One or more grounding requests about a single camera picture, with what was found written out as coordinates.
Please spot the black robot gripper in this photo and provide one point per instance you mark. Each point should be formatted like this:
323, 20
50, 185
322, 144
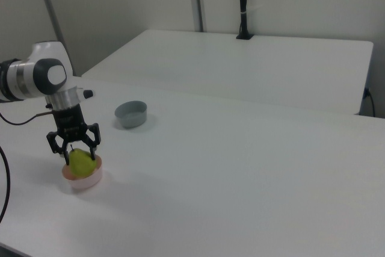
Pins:
68, 121

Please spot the green pear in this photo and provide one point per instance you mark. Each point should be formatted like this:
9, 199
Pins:
82, 163

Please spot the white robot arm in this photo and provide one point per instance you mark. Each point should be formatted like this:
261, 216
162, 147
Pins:
36, 73

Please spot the pink bowl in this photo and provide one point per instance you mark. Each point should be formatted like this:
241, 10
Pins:
87, 180

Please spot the grey bowl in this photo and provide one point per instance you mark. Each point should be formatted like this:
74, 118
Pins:
131, 115

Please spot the black camera pole with base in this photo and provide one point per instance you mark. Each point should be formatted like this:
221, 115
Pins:
243, 7

